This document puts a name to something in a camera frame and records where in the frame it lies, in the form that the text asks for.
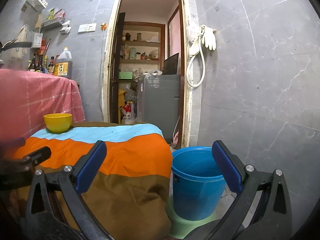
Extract red and white bag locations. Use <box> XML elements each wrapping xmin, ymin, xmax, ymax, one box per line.
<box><xmin>121</xmin><ymin>101</ymin><xmax>137</xmax><ymax>125</ymax></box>

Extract green plastic stool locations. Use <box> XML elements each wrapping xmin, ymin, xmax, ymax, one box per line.
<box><xmin>167</xmin><ymin>195</ymin><xmax>220</xmax><ymax>239</ymax></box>

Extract white sprayer hose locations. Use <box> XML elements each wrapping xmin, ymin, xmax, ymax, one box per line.
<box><xmin>187</xmin><ymin>25</ymin><xmax>206</xmax><ymax>88</ymax></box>

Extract pink checked cloth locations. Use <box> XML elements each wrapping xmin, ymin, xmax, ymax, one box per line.
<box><xmin>0</xmin><ymin>69</ymin><xmax>85</xmax><ymax>143</ymax></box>

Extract large cooking oil jug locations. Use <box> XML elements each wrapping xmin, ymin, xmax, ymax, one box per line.
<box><xmin>54</xmin><ymin>47</ymin><xmax>73</xmax><ymax>78</ymax></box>

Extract white wall switch panel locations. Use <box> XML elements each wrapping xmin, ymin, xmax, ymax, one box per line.
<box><xmin>78</xmin><ymin>22</ymin><xmax>97</xmax><ymax>33</ymax></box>

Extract metal wall rack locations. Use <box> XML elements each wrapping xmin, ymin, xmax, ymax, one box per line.
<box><xmin>40</xmin><ymin>17</ymin><xmax>66</xmax><ymax>32</ymax></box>

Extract white rubber gloves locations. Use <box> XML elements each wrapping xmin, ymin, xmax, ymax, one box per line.
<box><xmin>202</xmin><ymin>25</ymin><xmax>217</xmax><ymax>50</ymax></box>

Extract black pan handle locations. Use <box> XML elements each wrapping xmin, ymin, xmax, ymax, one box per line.
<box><xmin>0</xmin><ymin>41</ymin><xmax>33</xmax><ymax>53</ymax></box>

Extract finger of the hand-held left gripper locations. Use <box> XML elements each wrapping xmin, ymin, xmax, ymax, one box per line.
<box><xmin>0</xmin><ymin>137</ymin><xmax>26</xmax><ymax>152</ymax></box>
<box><xmin>22</xmin><ymin>146</ymin><xmax>52</xmax><ymax>167</ymax></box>

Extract black monitor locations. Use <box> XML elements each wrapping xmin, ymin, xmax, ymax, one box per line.
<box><xmin>162</xmin><ymin>52</ymin><xmax>180</xmax><ymax>75</ymax></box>

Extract wooden shelf unit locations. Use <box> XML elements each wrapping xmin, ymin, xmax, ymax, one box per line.
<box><xmin>121</xmin><ymin>22</ymin><xmax>166</xmax><ymax>65</ymax></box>

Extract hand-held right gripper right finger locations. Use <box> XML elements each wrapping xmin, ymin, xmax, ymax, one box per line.
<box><xmin>207</xmin><ymin>141</ymin><xmax>293</xmax><ymax>240</ymax></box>

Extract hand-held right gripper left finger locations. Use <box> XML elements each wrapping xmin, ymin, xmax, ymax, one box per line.
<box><xmin>25</xmin><ymin>141</ymin><xmax>112</xmax><ymax>240</ymax></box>

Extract yellow bowl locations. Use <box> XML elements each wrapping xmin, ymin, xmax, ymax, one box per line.
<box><xmin>44</xmin><ymin>113</ymin><xmax>73</xmax><ymax>134</ymax></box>

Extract white rag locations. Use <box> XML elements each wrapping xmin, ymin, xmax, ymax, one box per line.
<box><xmin>59</xmin><ymin>20</ymin><xmax>72</xmax><ymax>34</ymax></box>

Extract blue plastic bucket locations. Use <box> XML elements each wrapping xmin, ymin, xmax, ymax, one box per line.
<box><xmin>171</xmin><ymin>146</ymin><xmax>234</xmax><ymax>221</ymax></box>

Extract dark wooden door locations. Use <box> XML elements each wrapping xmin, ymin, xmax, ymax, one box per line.
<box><xmin>110</xmin><ymin>12</ymin><xmax>126</xmax><ymax>125</ymax></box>

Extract beige cloth bag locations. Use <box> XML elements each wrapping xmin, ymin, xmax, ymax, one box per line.
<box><xmin>11</xmin><ymin>24</ymin><xmax>28</xmax><ymax>58</ymax></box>

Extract grey cabinet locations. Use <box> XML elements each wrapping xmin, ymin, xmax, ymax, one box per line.
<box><xmin>137</xmin><ymin>74</ymin><xmax>181</xmax><ymax>143</ymax></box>

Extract yellow bag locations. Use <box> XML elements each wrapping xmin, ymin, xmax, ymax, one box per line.
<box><xmin>118</xmin><ymin>89</ymin><xmax>128</xmax><ymax>108</ymax></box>

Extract striped blanket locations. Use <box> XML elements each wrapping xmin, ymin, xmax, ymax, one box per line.
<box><xmin>5</xmin><ymin>121</ymin><xmax>173</xmax><ymax>240</ymax></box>

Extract white paper notice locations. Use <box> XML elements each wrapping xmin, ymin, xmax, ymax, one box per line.
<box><xmin>32</xmin><ymin>31</ymin><xmax>42</xmax><ymax>48</ymax></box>

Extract white plastic basket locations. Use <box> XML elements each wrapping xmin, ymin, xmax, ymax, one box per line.
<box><xmin>21</xmin><ymin>0</ymin><xmax>48</xmax><ymax>12</ymax></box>

